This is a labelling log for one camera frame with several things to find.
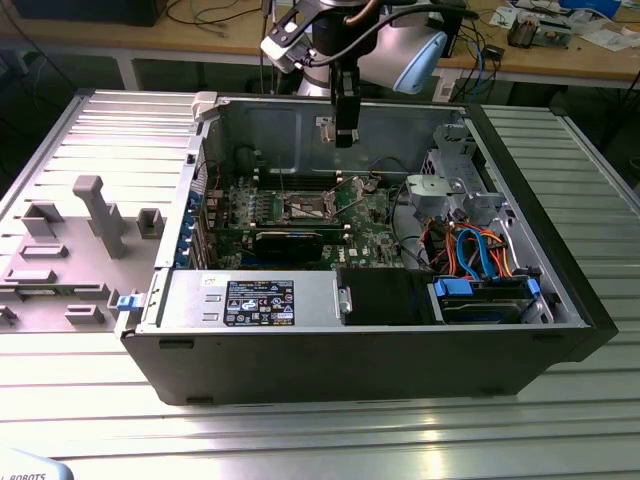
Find blue box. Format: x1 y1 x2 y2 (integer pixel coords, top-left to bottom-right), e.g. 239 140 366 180
558 0 623 16

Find red black twisted wire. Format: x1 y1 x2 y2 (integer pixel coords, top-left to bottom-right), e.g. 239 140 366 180
196 158 224 195

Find silver metal drive cage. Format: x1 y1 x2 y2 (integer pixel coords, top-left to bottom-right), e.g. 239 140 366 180
404 122 516 224

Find black open PC case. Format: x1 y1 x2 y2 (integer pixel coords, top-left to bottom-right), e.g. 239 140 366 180
113 89 620 407

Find wooden desk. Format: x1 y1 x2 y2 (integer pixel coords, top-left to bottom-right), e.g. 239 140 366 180
0 0 640 91

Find metal socket cover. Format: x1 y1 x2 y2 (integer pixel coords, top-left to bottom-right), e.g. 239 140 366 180
323 175 369 214

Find hard disk blue carrier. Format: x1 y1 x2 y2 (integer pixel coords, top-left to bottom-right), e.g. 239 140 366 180
428 274 545 326

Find CPU cooler heat sink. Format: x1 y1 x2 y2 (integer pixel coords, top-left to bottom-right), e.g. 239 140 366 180
507 13 540 50

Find orange wire bundle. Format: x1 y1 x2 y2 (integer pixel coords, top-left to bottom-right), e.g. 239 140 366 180
424 222 457 275
487 229 516 280

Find blue hanging cable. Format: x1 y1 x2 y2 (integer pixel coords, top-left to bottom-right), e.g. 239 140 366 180
475 37 494 94

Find silver power supply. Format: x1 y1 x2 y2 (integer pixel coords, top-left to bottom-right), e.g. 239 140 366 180
158 269 347 332

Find white papers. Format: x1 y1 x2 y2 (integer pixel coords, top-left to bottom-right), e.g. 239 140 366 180
579 27 637 52

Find green motherboard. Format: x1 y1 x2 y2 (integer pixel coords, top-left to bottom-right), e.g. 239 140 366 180
202 172 401 274

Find thin black red wire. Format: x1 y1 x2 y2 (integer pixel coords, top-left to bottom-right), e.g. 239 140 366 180
370 156 409 177

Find small blue plastic clip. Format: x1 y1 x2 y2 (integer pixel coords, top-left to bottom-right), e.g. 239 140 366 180
115 294 145 315

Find pale grey case latch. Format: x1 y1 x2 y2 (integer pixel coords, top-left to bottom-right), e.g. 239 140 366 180
191 91 222 124

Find wide black box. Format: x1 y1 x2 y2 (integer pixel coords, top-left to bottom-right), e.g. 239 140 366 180
13 0 162 27

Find grey metal device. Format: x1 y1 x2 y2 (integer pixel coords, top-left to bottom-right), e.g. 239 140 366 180
537 17 575 50

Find grey parts rack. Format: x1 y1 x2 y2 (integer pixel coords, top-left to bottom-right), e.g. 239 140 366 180
0 174 167 335

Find thick black cable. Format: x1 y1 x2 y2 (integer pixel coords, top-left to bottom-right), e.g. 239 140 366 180
389 189 426 274

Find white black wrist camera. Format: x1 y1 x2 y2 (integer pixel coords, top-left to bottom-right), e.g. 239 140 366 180
259 7 315 75

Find black graphics card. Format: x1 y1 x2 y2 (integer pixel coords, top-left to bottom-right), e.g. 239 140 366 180
253 229 325 265

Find blue flat data cable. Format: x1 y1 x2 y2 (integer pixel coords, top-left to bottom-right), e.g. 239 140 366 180
455 227 495 281

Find black computer tower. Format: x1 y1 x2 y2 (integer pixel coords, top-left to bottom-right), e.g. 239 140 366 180
442 0 470 60

